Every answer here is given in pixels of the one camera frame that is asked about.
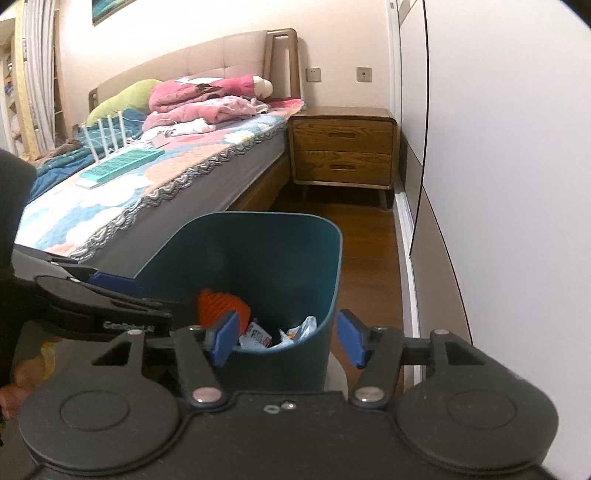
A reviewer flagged wooden shelf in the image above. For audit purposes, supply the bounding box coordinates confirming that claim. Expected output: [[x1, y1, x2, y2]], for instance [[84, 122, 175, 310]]
[[0, 34, 29, 158]]

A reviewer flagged wooden nightstand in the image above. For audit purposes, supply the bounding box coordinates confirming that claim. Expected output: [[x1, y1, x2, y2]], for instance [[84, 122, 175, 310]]
[[288, 106, 399, 212]]

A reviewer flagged teal blanket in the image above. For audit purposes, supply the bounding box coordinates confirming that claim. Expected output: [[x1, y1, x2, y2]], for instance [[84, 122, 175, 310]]
[[27, 137, 100, 205]]

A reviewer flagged wooden bed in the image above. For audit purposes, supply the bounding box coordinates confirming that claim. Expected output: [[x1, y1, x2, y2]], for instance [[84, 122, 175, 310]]
[[14, 28, 308, 278]]

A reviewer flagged colourful printed quilt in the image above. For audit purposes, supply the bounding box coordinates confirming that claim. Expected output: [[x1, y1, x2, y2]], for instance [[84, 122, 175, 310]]
[[16, 99, 308, 259]]

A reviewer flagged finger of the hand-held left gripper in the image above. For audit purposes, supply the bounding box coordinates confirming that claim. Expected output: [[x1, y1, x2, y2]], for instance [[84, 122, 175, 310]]
[[34, 275, 174, 341], [51, 259, 185, 305]]

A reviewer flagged person's left forearm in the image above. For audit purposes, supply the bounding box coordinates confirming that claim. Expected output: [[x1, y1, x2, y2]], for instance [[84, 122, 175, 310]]
[[0, 148, 38, 278]]

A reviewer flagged pink garment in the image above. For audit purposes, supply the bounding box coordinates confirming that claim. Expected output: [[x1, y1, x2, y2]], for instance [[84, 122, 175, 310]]
[[142, 95, 258, 132]]

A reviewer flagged red plastic bag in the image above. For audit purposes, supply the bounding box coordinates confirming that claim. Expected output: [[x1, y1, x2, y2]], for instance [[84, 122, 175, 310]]
[[197, 289, 251, 334]]

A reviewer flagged white wardrobe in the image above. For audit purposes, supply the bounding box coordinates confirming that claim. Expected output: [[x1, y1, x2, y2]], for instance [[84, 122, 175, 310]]
[[387, 0, 591, 379]]

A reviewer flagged teal grid tray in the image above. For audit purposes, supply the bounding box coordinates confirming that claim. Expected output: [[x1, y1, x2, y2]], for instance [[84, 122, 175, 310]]
[[78, 148, 165, 184]]

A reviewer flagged white curtain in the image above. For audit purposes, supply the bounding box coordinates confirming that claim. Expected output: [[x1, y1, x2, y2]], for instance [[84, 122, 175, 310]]
[[22, 0, 60, 155]]

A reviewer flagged green long pillow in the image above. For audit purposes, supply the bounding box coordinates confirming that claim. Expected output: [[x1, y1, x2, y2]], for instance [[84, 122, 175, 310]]
[[86, 78, 164, 126]]

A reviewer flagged white red wrapper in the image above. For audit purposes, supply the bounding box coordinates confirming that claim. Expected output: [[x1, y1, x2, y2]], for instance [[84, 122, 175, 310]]
[[239, 320, 274, 350]]

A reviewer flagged person's left hand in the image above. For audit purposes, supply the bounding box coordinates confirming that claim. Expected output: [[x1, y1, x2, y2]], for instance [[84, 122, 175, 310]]
[[0, 351, 48, 417]]

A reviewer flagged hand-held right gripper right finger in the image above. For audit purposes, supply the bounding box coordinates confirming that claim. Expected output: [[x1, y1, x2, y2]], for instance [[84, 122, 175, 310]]
[[336, 308, 504, 411]]

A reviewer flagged framed wall picture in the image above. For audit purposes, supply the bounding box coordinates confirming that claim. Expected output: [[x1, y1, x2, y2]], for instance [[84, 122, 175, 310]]
[[91, 0, 140, 27]]

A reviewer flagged pink blanket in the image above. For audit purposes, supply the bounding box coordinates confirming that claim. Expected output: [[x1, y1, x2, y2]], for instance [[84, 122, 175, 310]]
[[148, 74, 274, 114]]

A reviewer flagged crumpled white wrapper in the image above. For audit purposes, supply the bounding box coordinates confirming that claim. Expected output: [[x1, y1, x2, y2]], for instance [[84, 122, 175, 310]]
[[276, 316, 319, 348]]

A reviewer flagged white cloth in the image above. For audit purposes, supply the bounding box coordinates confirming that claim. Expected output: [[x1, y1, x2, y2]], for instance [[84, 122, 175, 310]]
[[159, 117, 218, 138]]

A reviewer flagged teal trash bin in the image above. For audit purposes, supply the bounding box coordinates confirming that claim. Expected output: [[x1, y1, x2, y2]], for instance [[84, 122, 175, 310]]
[[134, 211, 350, 398]]

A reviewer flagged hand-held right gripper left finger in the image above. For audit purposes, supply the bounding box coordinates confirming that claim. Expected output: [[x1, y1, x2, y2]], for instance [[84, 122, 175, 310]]
[[92, 310, 242, 409]]

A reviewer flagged white router with antennas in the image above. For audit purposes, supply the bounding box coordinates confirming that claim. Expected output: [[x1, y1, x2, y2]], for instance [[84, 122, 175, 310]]
[[82, 111, 129, 163]]

